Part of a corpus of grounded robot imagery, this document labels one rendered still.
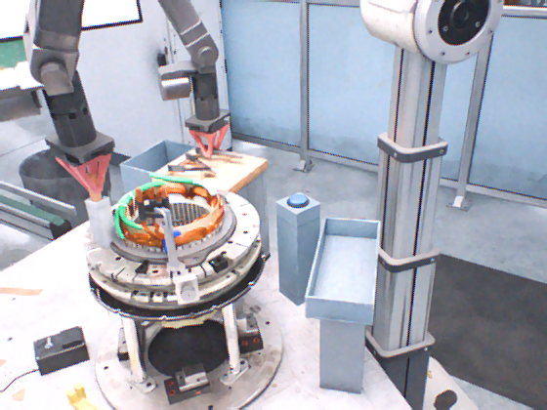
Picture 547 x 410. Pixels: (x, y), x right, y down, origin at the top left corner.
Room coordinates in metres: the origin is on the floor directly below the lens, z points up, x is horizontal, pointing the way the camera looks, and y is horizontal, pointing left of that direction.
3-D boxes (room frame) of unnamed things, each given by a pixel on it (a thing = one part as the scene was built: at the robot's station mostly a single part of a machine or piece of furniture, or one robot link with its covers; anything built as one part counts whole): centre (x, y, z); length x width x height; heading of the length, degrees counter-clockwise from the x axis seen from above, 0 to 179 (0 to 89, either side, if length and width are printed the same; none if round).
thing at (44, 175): (2.36, 0.90, 0.39); 0.39 x 0.39 x 0.35
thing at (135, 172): (1.26, 0.25, 0.92); 0.17 x 0.11 x 0.28; 148
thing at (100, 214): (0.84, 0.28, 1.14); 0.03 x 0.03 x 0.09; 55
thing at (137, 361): (0.78, 0.25, 0.91); 0.02 x 0.02 x 0.21
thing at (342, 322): (0.80, -0.14, 0.92); 0.25 x 0.11 x 0.28; 166
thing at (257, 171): (1.18, 0.12, 1.05); 0.20 x 0.19 x 0.02; 58
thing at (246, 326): (0.89, 0.05, 0.85); 0.06 x 0.04 x 0.05; 11
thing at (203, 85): (1.22, 0.12, 1.26); 0.07 x 0.06 x 0.07; 108
